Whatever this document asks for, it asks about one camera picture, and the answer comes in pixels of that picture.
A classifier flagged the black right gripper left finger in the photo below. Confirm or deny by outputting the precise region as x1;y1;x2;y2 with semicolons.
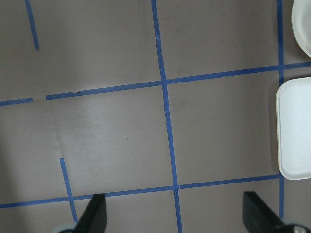
74;194;107;233

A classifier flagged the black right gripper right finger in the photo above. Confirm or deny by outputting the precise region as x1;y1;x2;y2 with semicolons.
243;191;311;233

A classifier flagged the white rectangular tray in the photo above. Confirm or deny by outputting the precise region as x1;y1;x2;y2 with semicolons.
276;77;311;180

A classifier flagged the white round plate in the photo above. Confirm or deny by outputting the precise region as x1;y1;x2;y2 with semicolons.
291;0;311;57

